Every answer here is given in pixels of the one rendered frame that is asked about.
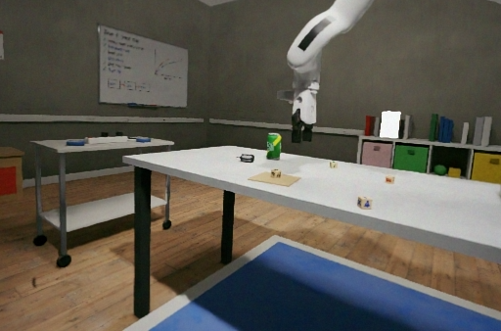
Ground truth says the green and yellow drink can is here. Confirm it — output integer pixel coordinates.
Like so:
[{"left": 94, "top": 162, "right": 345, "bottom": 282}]
[{"left": 266, "top": 133, "right": 282, "bottom": 160}]

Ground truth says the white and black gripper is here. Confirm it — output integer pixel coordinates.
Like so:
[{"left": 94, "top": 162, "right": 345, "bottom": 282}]
[{"left": 292, "top": 90, "right": 317, "bottom": 143}]

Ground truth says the tan square mat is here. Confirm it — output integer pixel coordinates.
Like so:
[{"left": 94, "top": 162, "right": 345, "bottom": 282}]
[{"left": 248, "top": 171, "right": 301, "bottom": 187}]

